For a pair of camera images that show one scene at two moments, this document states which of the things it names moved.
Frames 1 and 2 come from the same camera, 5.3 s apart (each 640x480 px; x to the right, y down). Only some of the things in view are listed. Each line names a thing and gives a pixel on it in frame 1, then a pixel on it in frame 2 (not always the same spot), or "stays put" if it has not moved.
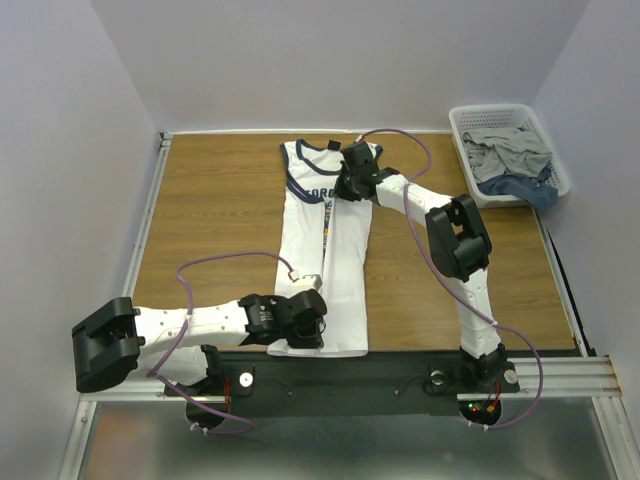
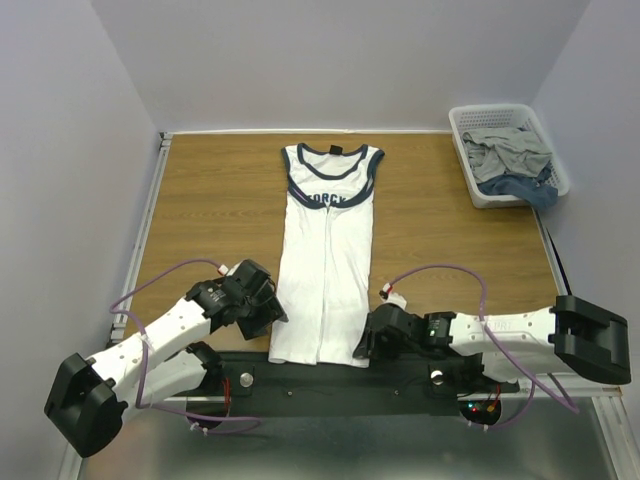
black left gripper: (311, 341) → (271, 312)
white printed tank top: (319, 234) stays put
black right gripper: (347, 186) → (373, 337)
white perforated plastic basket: (467, 117) stays put
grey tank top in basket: (492, 152) stays put
